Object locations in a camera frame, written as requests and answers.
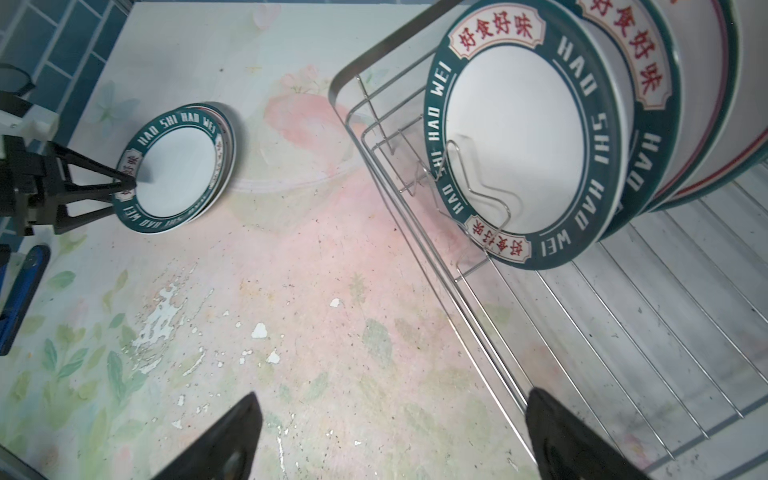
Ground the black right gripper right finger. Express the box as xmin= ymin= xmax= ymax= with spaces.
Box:
xmin=526 ymin=387 xmax=648 ymax=480

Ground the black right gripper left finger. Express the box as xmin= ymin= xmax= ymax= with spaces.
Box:
xmin=154 ymin=392 xmax=263 ymax=480

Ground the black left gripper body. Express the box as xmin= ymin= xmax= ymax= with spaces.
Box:
xmin=1 ymin=135 xmax=66 ymax=236

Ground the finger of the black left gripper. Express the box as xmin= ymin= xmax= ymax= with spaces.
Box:
xmin=46 ymin=142 xmax=136 ymax=186
xmin=47 ymin=187 xmax=128 ymax=234

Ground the green rim hao wei plate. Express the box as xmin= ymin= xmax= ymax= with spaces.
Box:
xmin=113 ymin=106 xmax=223 ymax=235

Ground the metal wire dish rack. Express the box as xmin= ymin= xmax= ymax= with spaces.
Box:
xmin=329 ymin=1 xmax=767 ymax=479

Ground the orange sunburst plate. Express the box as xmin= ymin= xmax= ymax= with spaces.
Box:
xmin=183 ymin=103 xmax=237 ymax=223

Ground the blue black stapler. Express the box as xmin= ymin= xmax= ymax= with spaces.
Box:
xmin=1 ymin=245 xmax=51 ymax=356

